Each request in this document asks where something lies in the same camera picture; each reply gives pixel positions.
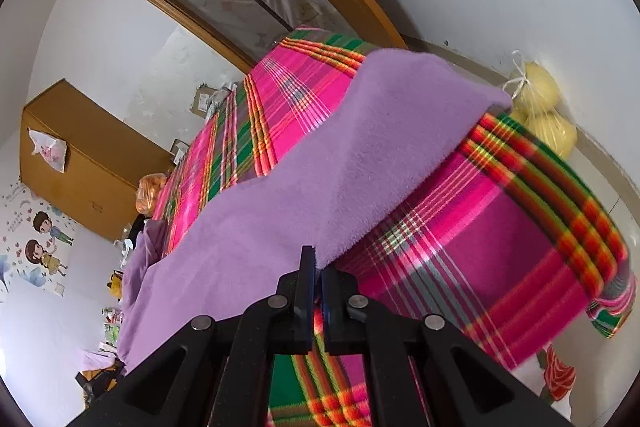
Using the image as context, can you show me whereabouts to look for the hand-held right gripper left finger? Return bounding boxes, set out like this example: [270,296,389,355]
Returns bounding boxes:
[75,246,317,427]

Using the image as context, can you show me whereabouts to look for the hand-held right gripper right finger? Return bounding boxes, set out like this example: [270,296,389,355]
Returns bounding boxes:
[322,266,571,427]

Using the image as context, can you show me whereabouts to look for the purple fleece cloth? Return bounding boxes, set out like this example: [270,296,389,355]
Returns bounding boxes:
[117,48,513,375]

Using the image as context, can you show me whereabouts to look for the pink green plaid bed sheet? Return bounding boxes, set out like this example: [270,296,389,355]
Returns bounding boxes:
[150,26,638,427]

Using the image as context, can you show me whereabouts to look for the bag of oranges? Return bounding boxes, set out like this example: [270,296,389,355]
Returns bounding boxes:
[136,174,168,212]

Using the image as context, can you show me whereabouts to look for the lilac towel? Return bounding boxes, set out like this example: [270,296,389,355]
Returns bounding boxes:
[80,349,122,373]

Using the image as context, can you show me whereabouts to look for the cardboard box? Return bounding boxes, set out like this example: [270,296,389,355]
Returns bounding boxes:
[187,82,222,116]

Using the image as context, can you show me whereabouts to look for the red floral item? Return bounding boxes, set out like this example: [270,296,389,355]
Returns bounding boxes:
[536,343,577,404]

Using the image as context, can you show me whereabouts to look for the wooden wardrobe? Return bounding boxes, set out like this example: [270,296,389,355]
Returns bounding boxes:
[20,79,174,241]

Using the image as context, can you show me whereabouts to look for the bag of yellow pomelos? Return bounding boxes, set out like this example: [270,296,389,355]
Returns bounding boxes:
[502,51,578,158]

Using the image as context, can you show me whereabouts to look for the white plastic bag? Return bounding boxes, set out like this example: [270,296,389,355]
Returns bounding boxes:
[27,127,68,174]

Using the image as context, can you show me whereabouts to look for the cartoon wall sticker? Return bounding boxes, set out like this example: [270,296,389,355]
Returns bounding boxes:
[0,179,77,294]

